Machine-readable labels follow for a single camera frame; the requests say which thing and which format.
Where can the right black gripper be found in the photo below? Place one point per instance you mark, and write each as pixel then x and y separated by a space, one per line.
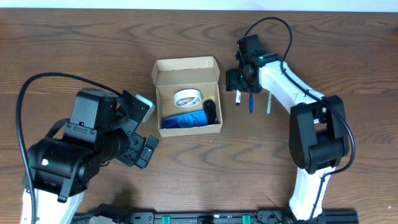
pixel 231 81

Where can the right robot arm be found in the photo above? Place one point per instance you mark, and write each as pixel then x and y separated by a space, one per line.
pixel 318 137

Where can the black capped white marker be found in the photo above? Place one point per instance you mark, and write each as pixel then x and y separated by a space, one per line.
pixel 269 103

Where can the black teardrop shaped object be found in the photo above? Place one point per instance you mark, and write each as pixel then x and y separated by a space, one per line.
pixel 209 108

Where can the white masking tape roll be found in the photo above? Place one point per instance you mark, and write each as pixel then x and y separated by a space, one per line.
pixel 187 98

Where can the blue ballpoint pen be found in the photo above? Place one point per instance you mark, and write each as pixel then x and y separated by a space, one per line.
pixel 251 103

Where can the cardboard box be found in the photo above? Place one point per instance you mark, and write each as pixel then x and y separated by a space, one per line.
pixel 173 75

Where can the black and white marker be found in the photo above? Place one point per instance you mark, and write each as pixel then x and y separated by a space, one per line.
pixel 238 98

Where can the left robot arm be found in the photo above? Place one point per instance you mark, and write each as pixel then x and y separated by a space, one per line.
pixel 102 127

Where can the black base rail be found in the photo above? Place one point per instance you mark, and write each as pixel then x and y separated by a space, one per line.
pixel 110 214

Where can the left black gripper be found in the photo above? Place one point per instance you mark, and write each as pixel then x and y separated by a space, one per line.
pixel 130 154

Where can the blue plastic rectangular block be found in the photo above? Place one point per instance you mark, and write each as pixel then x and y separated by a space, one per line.
pixel 186 120

